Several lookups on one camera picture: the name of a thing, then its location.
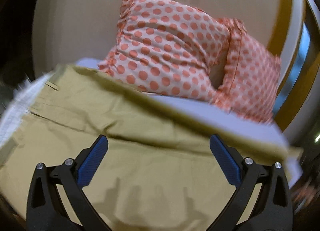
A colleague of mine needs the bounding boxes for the left polka dot pillow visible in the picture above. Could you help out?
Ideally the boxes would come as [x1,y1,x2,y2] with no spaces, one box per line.
[99,0,230,102]

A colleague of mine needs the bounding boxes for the khaki pants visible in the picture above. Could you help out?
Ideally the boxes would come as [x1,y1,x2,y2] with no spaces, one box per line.
[1,65,297,230]

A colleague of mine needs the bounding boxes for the right polka dot pillow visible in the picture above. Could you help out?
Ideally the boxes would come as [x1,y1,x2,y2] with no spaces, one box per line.
[210,18,281,124]

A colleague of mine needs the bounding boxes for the polka dot pillow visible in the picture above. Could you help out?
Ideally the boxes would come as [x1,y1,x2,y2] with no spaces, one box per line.
[99,0,230,102]
[210,18,281,124]

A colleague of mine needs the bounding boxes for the frosted glass window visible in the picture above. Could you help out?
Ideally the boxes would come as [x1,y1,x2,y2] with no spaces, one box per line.
[273,22,311,117]

